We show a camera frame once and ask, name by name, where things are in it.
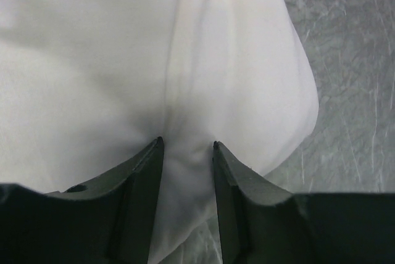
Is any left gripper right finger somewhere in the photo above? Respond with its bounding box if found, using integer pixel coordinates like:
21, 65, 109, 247
213, 142, 394, 263

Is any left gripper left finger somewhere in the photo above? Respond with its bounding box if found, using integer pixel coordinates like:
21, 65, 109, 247
1, 138, 164, 263

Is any cream white t-shirt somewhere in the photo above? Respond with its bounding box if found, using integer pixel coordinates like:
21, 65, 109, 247
1, 0, 318, 263

